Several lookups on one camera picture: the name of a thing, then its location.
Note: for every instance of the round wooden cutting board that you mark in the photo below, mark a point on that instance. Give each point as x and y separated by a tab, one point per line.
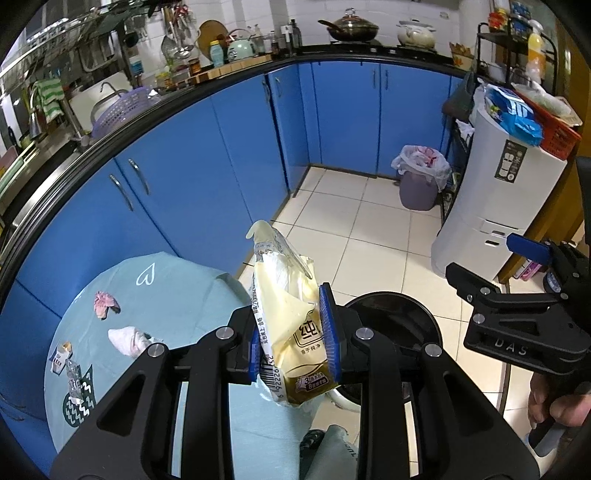
210	30

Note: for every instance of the yellow spray bottle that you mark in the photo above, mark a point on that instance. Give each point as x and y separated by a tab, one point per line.
535	55

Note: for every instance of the white ceramic pot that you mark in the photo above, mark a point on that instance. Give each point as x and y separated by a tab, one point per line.
415	36

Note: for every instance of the long wooden board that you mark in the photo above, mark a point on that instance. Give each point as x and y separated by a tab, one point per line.
231	69

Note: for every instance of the pink packet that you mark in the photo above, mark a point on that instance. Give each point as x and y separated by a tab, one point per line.
528	270

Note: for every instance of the dark wok with glass lid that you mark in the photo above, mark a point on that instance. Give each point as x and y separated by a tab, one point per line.
351	30

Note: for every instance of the teal bottle with yellow cap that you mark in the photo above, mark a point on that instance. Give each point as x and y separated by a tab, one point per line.
217	54

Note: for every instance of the dark hanging bag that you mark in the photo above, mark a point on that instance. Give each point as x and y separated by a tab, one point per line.
457	101

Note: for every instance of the black metal rack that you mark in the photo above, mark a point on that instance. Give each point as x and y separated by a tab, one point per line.
503	39

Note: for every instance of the purple plastic colander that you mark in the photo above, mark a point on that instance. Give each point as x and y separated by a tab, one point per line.
122	110

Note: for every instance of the clear cut plastic piece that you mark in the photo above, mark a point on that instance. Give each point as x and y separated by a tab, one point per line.
76	383

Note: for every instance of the person's right hand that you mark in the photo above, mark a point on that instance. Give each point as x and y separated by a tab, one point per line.
570	410

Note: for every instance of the mint green kettle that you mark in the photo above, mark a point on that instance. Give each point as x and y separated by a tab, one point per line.
239	48

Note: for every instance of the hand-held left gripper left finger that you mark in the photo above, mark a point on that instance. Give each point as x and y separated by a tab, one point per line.
253	364

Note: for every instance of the round table, light blue cloth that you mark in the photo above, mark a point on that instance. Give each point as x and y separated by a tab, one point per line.
184	295

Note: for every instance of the grey bin with white bag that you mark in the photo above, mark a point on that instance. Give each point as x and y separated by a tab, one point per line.
418	189

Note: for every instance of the floral bowl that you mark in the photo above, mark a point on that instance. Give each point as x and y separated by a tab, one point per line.
461	57

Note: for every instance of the blue white carton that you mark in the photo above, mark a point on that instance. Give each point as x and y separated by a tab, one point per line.
60	362

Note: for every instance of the white plastic cutting board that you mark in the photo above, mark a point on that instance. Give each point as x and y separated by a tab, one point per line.
85	99

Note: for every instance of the wall dish rack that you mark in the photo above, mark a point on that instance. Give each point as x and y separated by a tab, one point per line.
69	32

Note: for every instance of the red plastic basket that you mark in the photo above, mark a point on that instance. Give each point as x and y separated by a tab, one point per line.
561	138

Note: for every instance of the blue wipes packet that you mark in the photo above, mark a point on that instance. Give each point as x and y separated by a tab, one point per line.
524	131

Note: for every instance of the black round waste bin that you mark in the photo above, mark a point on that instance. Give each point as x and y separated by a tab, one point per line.
397	318

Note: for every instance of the cream tissue packet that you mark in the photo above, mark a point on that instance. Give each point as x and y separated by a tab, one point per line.
286	323

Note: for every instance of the pink wrapper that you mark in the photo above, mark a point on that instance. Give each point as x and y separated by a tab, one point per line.
105	302

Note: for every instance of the white tissue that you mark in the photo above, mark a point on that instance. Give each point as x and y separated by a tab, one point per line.
129	339

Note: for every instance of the blue white striped packet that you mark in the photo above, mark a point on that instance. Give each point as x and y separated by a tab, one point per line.
508	104

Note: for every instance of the green striped towel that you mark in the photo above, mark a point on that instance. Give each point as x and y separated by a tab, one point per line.
48	99

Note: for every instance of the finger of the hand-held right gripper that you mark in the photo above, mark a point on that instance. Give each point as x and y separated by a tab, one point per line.
480	286
528	247

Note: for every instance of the clear plastic bag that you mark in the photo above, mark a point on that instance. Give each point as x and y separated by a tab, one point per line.
549	104

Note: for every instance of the chrome faucet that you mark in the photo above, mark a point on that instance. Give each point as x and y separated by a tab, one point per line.
74	120

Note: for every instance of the tall white appliance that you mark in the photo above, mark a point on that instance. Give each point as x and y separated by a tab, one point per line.
485	184

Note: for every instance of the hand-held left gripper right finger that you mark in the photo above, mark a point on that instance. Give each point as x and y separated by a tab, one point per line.
328	332

